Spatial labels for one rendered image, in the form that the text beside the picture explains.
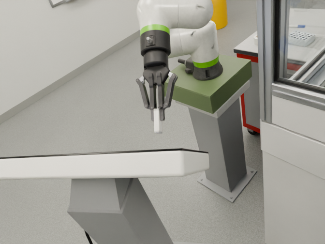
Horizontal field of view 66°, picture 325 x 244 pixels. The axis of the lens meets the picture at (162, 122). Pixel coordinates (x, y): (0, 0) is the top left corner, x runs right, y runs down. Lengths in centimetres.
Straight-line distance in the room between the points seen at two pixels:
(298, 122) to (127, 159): 50
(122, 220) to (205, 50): 80
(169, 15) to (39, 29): 315
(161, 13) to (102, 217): 58
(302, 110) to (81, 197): 61
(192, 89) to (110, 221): 72
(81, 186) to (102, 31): 369
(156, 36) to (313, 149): 55
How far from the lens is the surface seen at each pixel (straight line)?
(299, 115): 77
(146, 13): 81
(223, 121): 134
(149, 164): 46
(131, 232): 71
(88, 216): 69
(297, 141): 83
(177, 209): 180
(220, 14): 395
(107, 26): 428
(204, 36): 114
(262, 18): 68
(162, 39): 77
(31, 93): 393
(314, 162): 86
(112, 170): 49
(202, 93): 114
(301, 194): 102
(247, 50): 165
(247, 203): 176
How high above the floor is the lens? 151
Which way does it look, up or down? 38 degrees down
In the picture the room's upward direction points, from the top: 20 degrees counter-clockwise
